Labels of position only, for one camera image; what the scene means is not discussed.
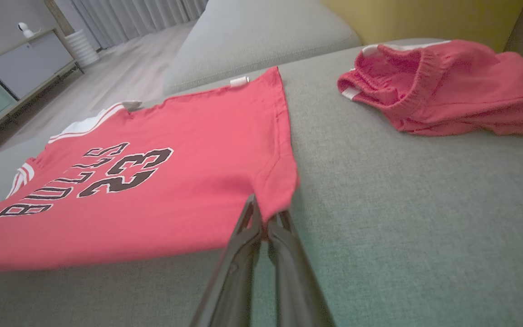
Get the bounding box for grey fabric sofa seat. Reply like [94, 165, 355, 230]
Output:
[0, 38, 523, 327]

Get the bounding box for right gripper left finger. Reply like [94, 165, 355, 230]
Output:
[189, 194, 263, 327]

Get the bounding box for white ribbed cylinder appliance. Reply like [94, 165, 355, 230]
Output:
[64, 30, 101, 69]

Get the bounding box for red Bulls 23 jersey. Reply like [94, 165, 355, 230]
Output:
[0, 66, 301, 272]

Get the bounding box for red shorts with white trim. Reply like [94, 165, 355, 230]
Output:
[337, 39, 523, 137]

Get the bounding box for grey sofa cushion with seam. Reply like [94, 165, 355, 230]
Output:
[163, 0, 363, 96]

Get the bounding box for wooden post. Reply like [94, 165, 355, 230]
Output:
[44, 0, 77, 38]

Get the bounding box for grey drawer cabinet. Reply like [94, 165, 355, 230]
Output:
[0, 27, 80, 146]

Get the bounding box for light grey pleated curtain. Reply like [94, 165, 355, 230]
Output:
[69, 0, 210, 50]

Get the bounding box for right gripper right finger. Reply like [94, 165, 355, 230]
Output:
[267, 210, 337, 327]

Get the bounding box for small white camera figure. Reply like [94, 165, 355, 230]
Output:
[17, 22, 42, 39]

